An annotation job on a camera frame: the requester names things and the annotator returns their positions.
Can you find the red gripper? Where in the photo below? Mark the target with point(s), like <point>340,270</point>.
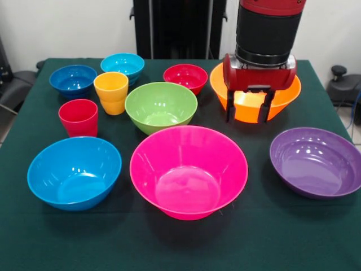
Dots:
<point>253,77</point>

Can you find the large pink bowl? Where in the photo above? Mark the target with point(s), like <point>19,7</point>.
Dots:
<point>189,158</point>

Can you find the purple bowl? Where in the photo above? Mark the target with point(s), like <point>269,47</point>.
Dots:
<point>310,169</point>

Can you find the large orange bowl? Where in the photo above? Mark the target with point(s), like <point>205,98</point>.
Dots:
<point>283,98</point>

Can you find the small red bowl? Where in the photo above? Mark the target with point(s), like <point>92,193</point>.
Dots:
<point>184,76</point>

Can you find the green bowl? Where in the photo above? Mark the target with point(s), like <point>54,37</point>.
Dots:
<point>160,104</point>

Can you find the black knobbed device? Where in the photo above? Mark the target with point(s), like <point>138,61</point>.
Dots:
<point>342,87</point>

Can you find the dark green tablecloth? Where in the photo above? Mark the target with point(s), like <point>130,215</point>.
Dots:
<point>253,226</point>

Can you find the small light blue bowl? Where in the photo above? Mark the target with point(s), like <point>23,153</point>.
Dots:
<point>122,63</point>

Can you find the yellow cup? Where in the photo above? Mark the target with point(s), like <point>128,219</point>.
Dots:
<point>111,93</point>

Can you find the red cup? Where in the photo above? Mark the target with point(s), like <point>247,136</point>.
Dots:
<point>79,118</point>

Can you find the small dark blue bowl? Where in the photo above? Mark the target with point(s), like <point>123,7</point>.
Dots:
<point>72,80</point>

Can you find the large light blue bowl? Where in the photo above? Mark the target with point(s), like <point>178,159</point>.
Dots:
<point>73,169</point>

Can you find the black table clamp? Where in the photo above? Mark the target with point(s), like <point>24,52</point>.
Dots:
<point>39,65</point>

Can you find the black chair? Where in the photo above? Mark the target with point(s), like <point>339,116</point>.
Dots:
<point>17,84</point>

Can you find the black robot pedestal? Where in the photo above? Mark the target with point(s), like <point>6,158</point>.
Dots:
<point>175,28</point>

